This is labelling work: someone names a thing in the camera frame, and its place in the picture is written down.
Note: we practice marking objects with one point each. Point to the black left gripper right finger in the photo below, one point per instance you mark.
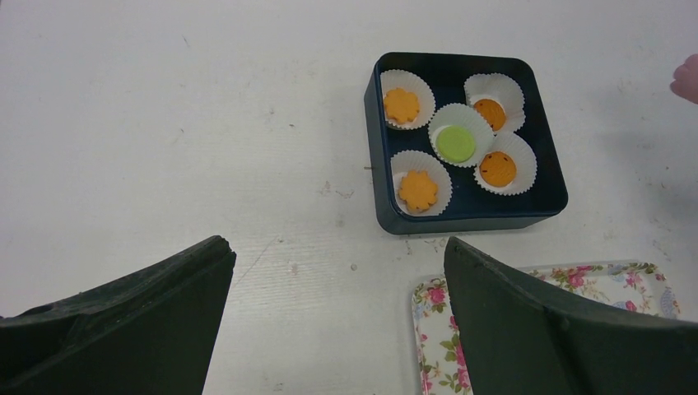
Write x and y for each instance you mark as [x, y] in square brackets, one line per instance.
[521, 335]

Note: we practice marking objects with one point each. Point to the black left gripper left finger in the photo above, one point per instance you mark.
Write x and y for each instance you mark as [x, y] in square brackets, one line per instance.
[150, 332]

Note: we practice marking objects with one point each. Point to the orange speckled round cookie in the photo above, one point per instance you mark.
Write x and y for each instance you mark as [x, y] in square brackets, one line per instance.
[498, 169]

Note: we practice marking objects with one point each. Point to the green round cookie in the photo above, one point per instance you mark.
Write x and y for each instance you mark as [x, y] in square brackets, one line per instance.
[455, 144]

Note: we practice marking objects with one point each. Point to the orange flower cookie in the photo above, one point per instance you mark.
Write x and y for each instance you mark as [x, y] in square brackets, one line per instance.
[401, 106]

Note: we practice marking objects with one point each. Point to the pink cat paw tongs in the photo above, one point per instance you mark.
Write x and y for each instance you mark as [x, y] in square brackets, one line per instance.
[684, 80]

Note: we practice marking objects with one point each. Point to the floral rectangular tray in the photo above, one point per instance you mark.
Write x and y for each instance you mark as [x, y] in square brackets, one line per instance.
[633, 286]

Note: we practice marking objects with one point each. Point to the white paper cup front-right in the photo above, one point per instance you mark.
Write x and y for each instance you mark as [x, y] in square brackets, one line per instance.
[526, 161]

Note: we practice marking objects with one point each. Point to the white paper cup front-left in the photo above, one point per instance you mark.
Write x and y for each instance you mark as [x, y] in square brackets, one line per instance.
[404, 161]

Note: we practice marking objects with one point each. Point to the dark blue square box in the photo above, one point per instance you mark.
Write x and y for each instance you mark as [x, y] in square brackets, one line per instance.
[471, 207]

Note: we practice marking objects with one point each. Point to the white paper cup centre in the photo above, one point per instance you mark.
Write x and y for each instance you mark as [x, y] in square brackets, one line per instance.
[463, 116]

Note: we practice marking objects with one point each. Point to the white paper cup back-right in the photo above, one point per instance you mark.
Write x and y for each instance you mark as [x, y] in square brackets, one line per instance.
[503, 89]

